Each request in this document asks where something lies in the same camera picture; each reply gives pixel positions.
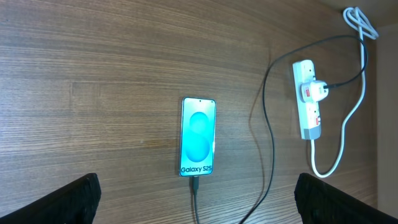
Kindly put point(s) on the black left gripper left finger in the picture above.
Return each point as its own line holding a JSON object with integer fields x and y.
{"x": 76, "y": 202}

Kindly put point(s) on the turquoise screen smartphone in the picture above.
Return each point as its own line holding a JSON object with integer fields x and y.
{"x": 197, "y": 137}

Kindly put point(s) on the white charger adapter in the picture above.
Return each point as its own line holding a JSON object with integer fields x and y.
{"x": 314, "y": 91}

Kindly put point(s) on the white power strip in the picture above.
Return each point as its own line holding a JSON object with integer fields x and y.
{"x": 308, "y": 110}

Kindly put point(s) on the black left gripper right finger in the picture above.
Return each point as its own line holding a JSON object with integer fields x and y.
{"x": 319, "y": 202}

